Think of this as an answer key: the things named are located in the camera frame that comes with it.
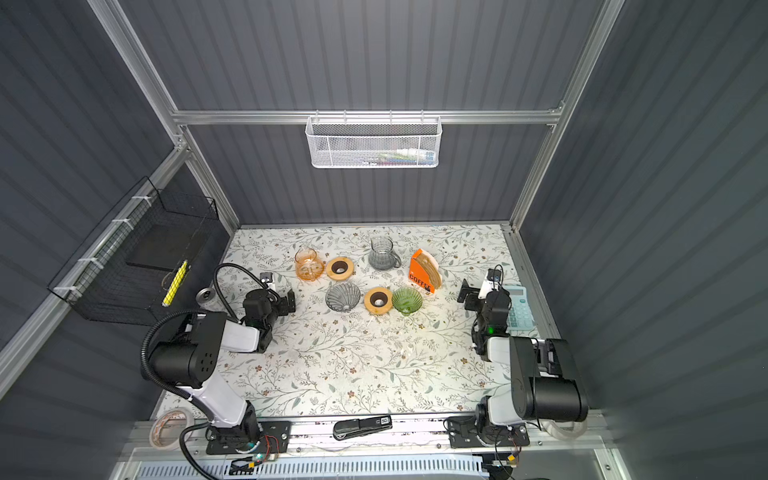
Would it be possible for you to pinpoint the small metal cap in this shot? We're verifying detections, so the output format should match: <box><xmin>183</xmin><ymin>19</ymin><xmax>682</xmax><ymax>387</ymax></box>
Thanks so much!
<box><xmin>195</xmin><ymin>287</ymin><xmax>217</xmax><ymax>305</ymax></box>

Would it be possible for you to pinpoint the black wire basket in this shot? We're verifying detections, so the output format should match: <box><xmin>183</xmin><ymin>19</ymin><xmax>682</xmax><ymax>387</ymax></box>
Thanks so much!
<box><xmin>48</xmin><ymin>177</ymin><xmax>220</xmax><ymax>326</ymax></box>

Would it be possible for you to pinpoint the yellow marker pen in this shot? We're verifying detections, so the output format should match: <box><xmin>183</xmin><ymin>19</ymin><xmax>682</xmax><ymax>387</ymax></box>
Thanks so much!
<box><xmin>161</xmin><ymin>260</ymin><xmax>189</xmax><ymax>308</ymax></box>

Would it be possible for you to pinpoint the white wire mesh basket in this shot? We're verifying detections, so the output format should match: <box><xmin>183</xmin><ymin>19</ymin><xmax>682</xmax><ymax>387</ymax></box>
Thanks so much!
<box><xmin>305</xmin><ymin>116</ymin><xmax>443</xmax><ymax>169</ymax></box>

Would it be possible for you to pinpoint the clear tape roll right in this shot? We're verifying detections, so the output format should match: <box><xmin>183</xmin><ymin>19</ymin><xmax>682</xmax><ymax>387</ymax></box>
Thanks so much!
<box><xmin>540</xmin><ymin>420</ymin><xmax>588</xmax><ymax>441</ymax></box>

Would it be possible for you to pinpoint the wooden ring holder near pitcher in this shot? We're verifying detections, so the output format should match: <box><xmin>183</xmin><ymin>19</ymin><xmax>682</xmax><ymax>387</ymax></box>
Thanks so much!
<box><xmin>325</xmin><ymin>257</ymin><xmax>355</xmax><ymax>282</ymax></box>

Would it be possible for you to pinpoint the grey glass pitcher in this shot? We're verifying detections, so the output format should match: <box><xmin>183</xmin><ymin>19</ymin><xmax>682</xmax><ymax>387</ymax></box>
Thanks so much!
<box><xmin>368</xmin><ymin>236</ymin><xmax>402</xmax><ymax>271</ymax></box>

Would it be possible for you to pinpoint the orange glass pitcher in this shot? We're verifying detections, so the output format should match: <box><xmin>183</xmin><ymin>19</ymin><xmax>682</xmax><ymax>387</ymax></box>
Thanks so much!
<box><xmin>294</xmin><ymin>247</ymin><xmax>325</xmax><ymax>281</ymax></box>

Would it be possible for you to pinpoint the teal calculator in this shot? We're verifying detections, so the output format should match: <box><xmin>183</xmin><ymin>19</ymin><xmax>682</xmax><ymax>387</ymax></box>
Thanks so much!
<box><xmin>504</xmin><ymin>285</ymin><xmax>535</xmax><ymax>330</ymax></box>

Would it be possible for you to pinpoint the tape roll left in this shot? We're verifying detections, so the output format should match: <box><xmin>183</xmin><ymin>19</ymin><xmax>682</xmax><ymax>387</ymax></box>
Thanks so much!
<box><xmin>149</xmin><ymin>407</ymin><xmax>195</xmax><ymax>451</ymax></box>

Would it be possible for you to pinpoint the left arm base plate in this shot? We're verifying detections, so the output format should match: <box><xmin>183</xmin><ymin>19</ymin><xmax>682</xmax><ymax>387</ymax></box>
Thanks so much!
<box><xmin>205</xmin><ymin>421</ymin><xmax>292</xmax><ymax>455</ymax></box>

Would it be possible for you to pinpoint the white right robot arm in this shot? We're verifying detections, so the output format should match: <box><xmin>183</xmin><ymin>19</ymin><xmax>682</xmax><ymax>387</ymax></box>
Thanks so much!
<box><xmin>457</xmin><ymin>281</ymin><xmax>589</xmax><ymax>446</ymax></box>

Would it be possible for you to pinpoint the orange coffee filter holder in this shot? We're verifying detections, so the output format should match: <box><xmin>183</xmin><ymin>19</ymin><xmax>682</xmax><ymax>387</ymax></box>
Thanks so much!
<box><xmin>408</xmin><ymin>249</ymin><xmax>442</xmax><ymax>294</ymax></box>

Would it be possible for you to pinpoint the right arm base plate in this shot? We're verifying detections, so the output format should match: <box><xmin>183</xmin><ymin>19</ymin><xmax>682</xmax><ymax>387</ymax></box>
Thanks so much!
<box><xmin>443</xmin><ymin>415</ymin><xmax>530</xmax><ymax>449</ymax></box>

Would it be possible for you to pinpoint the green glass dripper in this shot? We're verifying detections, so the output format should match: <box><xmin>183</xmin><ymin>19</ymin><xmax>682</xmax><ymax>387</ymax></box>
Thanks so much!
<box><xmin>392</xmin><ymin>287</ymin><xmax>423</xmax><ymax>316</ymax></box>

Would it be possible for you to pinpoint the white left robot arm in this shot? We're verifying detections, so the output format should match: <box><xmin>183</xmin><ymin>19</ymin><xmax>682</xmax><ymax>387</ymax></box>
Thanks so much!
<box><xmin>140</xmin><ymin>289</ymin><xmax>296</xmax><ymax>450</ymax></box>

